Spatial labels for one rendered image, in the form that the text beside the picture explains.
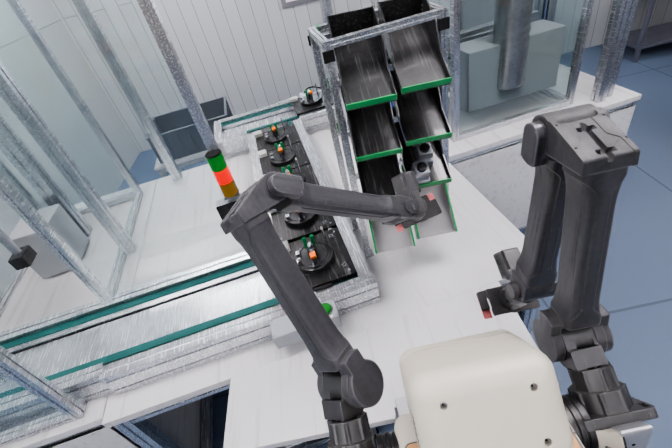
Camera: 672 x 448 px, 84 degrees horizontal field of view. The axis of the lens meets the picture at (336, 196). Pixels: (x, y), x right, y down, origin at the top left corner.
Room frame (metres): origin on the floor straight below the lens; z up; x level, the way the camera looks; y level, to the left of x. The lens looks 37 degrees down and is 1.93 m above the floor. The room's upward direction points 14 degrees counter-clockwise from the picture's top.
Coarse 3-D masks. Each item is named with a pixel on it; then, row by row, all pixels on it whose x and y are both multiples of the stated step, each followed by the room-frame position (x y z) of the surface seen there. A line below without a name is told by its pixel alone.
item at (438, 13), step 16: (416, 16) 1.02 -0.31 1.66; (432, 16) 1.03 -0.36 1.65; (320, 32) 1.16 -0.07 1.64; (352, 32) 1.01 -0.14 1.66; (368, 32) 1.00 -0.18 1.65; (384, 32) 1.01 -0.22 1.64; (320, 64) 1.16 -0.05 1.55; (320, 80) 1.16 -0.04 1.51; (336, 80) 0.99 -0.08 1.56; (336, 96) 0.99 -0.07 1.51; (336, 112) 0.99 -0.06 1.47; (336, 128) 1.16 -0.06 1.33; (336, 144) 1.16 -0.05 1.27; (448, 144) 1.03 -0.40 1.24; (352, 160) 0.99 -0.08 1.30; (448, 160) 1.03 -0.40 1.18; (352, 176) 0.99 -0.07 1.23; (448, 192) 1.03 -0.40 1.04; (352, 224) 1.16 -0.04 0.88; (368, 240) 0.99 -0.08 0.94; (368, 256) 0.98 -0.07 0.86
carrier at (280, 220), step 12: (276, 216) 1.22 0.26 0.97; (288, 216) 1.16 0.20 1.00; (312, 216) 1.14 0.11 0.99; (324, 216) 1.15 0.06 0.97; (276, 228) 1.15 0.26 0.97; (288, 228) 1.13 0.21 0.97; (300, 228) 1.11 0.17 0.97; (312, 228) 1.09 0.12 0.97; (324, 228) 1.08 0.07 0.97; (288, 240) 1.06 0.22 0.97
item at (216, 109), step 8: (224, 96) 3.13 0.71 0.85; (200, 104) 3.10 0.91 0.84; (208, 104) 3.11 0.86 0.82; (216, 104) 3.12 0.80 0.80; (224, 104) 2.95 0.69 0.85; (208, 112) 3.11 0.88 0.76; (216, 112) 3.11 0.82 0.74; (224, 112) 2.78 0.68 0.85; (208, 120) 2.71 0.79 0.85; (216, 120) 2.72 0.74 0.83
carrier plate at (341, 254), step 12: (336, 228) 1.06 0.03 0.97; (300, 240) 1.04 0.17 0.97; (336, 240) 1.00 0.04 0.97; (336, 252) 0.94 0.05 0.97; (336, 264) 0.88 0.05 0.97; (348, 264) 0.87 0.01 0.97; (312, 276) 0.86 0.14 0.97; (324, 276) 0.84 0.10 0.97; (336, 276) 0.83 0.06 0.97; (348, 276) 0.83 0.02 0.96; (312, 288) 0.81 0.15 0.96
